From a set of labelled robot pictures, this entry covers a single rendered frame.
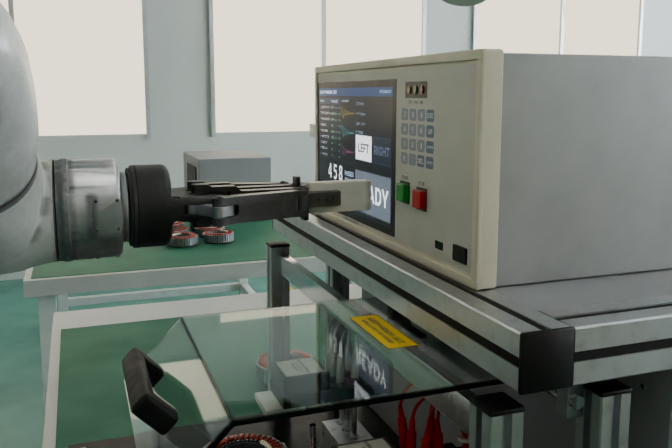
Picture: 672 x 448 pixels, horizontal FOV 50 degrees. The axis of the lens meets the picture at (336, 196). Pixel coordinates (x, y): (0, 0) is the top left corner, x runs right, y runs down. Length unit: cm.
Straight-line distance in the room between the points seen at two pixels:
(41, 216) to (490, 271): 38
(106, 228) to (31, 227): 6
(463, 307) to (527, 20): 598
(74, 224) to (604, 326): 43
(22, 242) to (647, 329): 49
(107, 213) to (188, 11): 484
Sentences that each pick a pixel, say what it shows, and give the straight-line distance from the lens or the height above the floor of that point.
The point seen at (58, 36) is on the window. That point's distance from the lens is 536.
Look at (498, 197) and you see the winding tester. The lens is 63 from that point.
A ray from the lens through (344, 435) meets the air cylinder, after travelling 103.
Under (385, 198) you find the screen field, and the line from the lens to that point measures 79.
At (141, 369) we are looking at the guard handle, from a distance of 61.
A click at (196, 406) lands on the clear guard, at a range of 57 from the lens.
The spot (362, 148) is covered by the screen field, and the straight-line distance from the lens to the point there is 85.
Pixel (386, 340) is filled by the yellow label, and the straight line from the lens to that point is 65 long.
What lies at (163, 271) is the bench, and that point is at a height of 74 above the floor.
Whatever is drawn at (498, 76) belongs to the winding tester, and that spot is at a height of 130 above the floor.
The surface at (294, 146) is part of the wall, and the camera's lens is 560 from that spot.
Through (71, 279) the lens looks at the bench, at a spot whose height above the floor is 74.
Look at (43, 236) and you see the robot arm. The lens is 63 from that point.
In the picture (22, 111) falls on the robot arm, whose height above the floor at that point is 127.
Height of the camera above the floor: 128
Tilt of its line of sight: 8 degrees down
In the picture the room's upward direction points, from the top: straight up
